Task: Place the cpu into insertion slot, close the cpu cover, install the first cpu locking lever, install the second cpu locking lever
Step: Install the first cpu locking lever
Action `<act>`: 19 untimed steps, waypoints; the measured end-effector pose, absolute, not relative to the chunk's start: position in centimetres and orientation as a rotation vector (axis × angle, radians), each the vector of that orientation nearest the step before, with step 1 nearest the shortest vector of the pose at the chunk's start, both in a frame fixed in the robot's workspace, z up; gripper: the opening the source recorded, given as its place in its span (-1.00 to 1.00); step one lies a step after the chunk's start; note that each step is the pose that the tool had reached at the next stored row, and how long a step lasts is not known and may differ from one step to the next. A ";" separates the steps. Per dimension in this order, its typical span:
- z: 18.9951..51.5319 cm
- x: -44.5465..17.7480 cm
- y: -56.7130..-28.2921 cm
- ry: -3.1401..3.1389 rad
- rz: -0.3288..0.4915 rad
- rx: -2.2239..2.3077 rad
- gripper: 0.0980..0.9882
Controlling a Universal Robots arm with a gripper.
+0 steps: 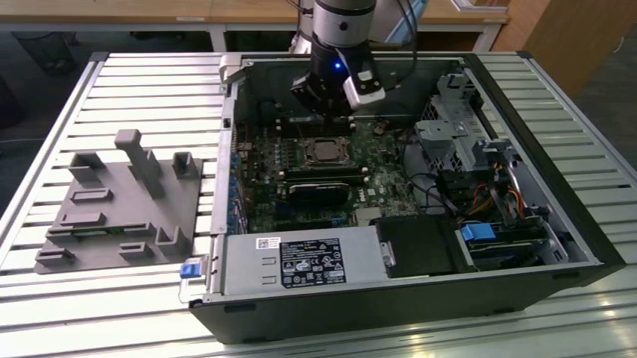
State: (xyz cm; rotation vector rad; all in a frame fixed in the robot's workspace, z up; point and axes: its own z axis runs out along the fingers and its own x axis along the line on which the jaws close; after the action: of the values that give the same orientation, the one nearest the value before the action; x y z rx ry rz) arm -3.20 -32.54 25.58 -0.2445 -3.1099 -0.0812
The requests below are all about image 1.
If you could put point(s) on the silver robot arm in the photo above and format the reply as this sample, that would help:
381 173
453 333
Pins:
344 22

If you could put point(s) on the cpu socket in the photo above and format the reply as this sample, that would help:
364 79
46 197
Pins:
305 164

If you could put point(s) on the perforated metal drive cage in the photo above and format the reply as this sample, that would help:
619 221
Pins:
448 130

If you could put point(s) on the green motherboard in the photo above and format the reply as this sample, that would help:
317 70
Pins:
388 182

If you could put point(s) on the black graphics card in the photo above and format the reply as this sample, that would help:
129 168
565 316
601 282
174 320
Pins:
318 194

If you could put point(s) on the silver finned heatsink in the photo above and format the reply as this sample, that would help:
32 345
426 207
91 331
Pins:
370 215

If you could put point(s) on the white paper stack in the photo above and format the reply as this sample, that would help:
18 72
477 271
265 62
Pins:
485 3

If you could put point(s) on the black plastic shroud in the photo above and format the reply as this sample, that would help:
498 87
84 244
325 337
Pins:
422 246

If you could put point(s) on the blue disk carrier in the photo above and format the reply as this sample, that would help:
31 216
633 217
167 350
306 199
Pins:
477 232

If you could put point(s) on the wooden cabinet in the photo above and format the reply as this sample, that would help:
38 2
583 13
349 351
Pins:
572 37

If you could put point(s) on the wooden desk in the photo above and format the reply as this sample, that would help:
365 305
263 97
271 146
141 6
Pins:
99 7

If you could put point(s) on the grey power supply unit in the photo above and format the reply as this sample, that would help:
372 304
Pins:
249 268

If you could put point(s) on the grey plastic parts rack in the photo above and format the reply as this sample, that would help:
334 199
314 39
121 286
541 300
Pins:
125 209

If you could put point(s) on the blue release latch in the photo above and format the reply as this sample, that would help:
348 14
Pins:
190 271

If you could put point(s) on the black waste bin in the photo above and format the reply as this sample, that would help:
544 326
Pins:
44 52

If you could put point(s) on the black open pc case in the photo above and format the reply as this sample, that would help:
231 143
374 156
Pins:
349 317

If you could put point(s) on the metal disk bay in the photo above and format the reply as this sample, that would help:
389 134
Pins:
555 250

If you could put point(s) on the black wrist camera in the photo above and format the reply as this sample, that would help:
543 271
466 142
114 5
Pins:
303 88

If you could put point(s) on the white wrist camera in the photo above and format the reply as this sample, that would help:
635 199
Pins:
366 91

